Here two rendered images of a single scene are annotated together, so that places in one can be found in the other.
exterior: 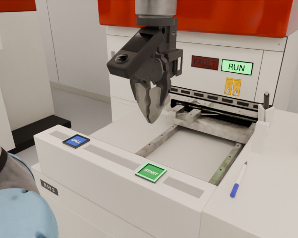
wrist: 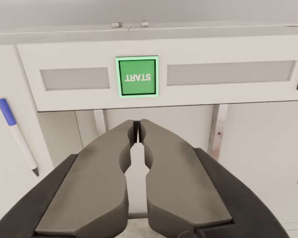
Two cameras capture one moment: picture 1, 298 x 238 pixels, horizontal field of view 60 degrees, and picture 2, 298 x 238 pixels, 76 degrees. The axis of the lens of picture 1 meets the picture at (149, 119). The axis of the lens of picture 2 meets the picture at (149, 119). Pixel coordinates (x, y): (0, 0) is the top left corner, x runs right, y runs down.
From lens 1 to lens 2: 0.46 m
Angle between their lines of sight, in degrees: 42
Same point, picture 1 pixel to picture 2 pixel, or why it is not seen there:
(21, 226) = not seen: outside the picture
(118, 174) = (184, 38)
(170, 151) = not seen: hidden behind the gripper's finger
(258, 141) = not seen: hidden behind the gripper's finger
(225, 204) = not seen: outside the picture
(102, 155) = (247, 70)
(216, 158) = (130, 186)
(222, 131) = (139, 227)
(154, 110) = (103, 139)
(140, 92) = (181, 178)
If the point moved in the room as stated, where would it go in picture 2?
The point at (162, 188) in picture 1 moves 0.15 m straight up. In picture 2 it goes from (96, 55) to (48, 97)
